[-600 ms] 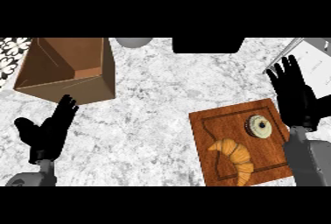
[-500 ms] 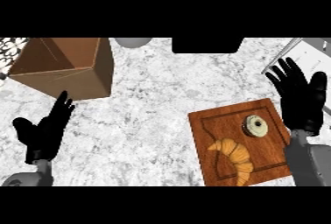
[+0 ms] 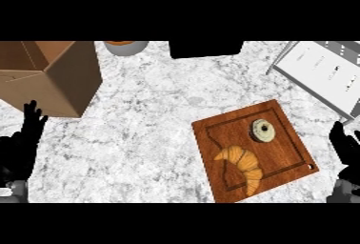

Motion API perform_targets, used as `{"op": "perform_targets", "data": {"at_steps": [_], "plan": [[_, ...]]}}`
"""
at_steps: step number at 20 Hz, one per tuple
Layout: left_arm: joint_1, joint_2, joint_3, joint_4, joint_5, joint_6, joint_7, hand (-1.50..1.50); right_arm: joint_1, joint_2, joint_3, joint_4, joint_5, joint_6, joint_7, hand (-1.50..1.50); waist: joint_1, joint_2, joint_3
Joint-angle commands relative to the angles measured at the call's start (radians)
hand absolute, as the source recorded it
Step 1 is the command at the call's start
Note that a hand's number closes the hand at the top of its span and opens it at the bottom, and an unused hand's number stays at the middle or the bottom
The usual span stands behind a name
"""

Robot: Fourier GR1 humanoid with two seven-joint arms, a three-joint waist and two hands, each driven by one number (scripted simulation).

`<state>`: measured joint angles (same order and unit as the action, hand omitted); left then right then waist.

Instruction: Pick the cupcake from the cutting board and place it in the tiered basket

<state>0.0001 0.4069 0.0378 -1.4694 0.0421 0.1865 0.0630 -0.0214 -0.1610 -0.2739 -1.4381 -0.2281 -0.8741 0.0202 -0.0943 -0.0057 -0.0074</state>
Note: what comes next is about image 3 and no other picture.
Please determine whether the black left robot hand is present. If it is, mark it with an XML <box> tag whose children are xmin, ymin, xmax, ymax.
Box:
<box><xmin>0</xmin><ymin>99</ymin><xmax>49</xmax><ymax>189</ymax></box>

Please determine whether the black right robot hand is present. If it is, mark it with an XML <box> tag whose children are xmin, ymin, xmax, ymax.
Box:
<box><xmin>328</xmin><ymin>120</ymin><xmax>360</xmax><ymax>196</ymax></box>

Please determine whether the cupcake with pale frosting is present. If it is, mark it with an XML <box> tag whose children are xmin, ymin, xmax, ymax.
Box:
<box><xmin>248</xmin><ymin>118</ymin><xmax>277</xmax><ymax>143</ymax></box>

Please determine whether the brown wooden cutting board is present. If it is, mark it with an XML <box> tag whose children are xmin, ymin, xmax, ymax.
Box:
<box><xmin>190</xmin><ymin>98</ymin><xmax>320</xmax><ymax>204</ymax></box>

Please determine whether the golden croissant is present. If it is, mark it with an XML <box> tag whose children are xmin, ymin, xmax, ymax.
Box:
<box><xmin>212</xmin><ymin>145</ymin><xmax>264</xmax><ymax>197</ymax></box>

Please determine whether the brown cardboard box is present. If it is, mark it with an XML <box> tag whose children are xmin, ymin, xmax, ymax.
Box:
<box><xmin>0</xmin><ymin>41</ymin><xmax>105</xmax><ymax>119</ymax></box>

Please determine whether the white and grey appliance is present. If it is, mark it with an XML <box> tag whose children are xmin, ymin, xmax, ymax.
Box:
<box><xmin>264</xmin><ymin>41</ymin><xmax>360</xmax><ymax>126</ymax></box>

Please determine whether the grey pot with orange contents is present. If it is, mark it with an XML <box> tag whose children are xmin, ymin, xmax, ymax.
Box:
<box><xmin>103</xmin><ymin>41</ymin><xmax>151</xmax><ymax>57</ymax></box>

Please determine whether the black appliance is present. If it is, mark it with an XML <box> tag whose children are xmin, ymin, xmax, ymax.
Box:
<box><xmin>167</xmin><ymin>41</ymin><xmax>246</xmax><ymax>60</ymax></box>

